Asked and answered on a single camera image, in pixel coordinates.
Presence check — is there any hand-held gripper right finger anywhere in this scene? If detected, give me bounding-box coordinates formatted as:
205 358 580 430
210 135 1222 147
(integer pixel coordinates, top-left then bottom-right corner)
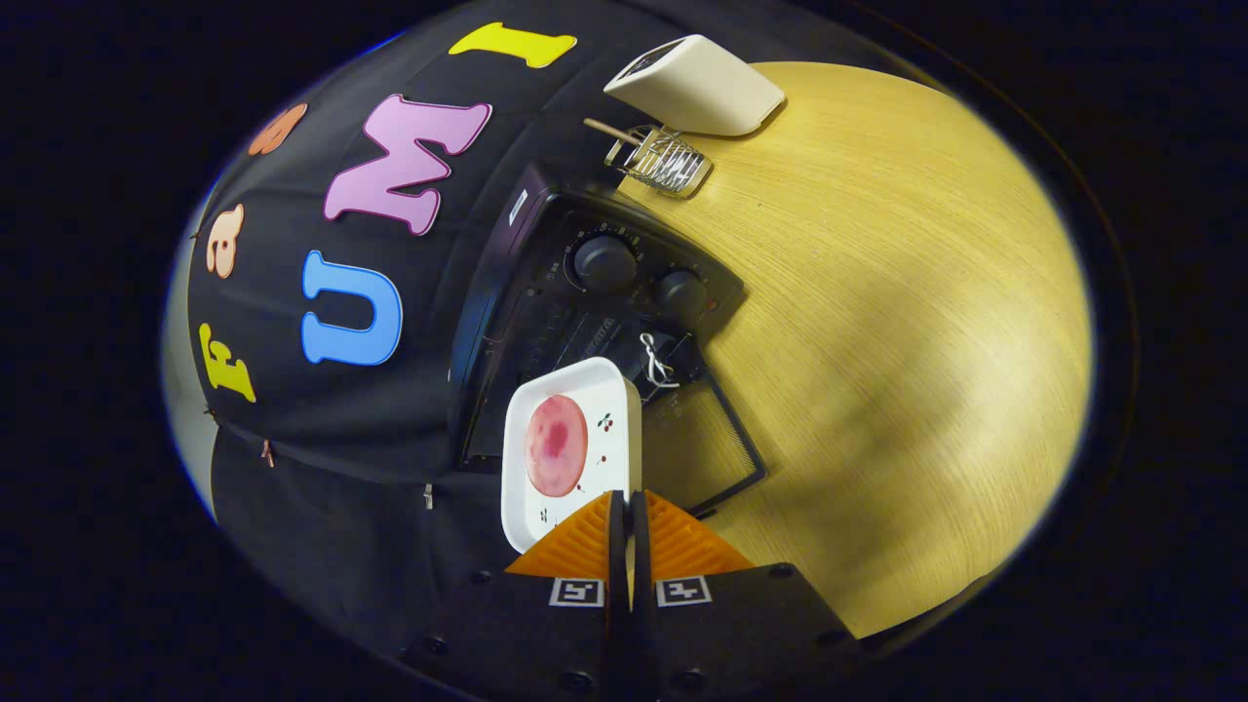
630 490 864 702

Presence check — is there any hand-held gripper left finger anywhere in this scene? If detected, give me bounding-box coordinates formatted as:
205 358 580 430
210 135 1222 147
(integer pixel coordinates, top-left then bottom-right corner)
405 491 627 702

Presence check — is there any pink round ham slice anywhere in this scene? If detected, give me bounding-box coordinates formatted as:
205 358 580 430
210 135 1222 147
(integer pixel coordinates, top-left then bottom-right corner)
525 395 590 498

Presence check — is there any white square plate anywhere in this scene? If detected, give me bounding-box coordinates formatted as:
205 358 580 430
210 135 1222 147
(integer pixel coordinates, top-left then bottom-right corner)
501 357 644 555

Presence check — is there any black toaster oven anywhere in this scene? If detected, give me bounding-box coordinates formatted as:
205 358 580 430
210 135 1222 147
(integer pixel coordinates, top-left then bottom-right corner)
448 164 767 518

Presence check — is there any white toaster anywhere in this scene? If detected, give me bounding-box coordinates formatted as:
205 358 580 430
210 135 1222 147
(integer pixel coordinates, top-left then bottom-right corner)
604 34 787 137

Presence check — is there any black backdrop cloth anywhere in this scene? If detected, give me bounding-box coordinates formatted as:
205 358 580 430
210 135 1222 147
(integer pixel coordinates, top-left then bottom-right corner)
183 0 683 664

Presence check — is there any wooden stick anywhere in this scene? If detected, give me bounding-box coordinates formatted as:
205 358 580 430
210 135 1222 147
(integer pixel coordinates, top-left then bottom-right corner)
583 117 646 147

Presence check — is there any white string loop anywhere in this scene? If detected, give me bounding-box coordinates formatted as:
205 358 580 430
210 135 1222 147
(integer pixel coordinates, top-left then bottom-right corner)
638 332 680 390

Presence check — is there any wire utensil basket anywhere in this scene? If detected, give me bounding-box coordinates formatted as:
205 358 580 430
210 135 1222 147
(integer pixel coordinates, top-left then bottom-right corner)
604 124 714 201

